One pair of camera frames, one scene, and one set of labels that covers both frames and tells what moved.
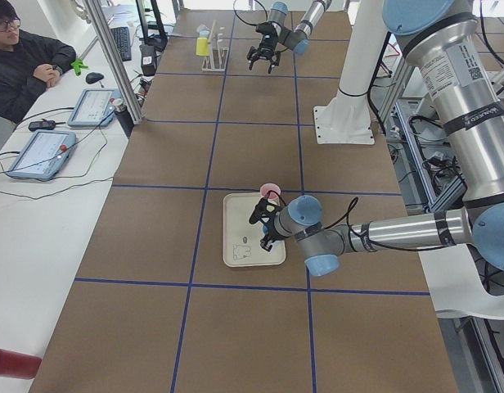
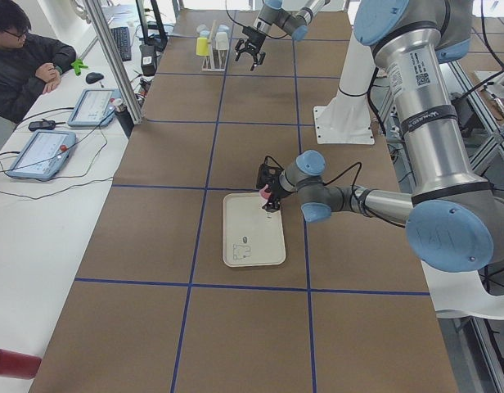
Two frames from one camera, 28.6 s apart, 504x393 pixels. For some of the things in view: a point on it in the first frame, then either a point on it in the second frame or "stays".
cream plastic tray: (241, 239) stays
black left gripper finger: (266, 242) to (272, 205)
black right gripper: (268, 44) to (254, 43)
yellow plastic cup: (202, 47) stays
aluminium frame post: (98, 15) stays
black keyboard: (122, 38) stays
